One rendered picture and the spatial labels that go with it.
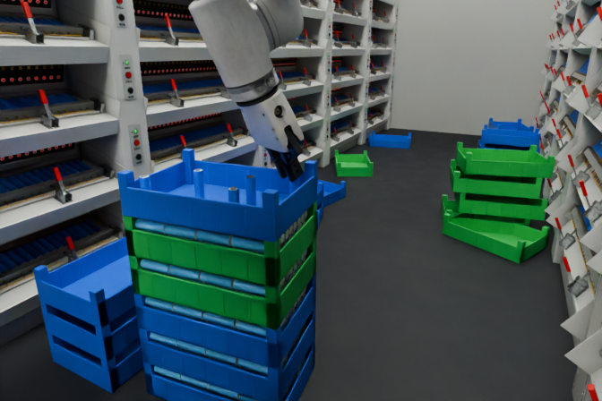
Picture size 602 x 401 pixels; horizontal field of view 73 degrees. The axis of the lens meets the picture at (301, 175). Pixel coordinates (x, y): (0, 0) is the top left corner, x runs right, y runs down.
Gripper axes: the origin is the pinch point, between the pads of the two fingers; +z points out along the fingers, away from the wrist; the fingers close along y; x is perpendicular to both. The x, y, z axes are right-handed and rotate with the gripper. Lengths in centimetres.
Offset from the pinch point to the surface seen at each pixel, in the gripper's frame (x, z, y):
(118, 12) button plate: -6, -31, 64
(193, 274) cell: 24.0, 7.5, 3.4
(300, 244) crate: 7.1, 11.1, -5.7
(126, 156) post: 14, 3, 63
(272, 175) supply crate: 0.5, 3.7, 6.8
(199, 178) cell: 12.6, -3.4, 10.8
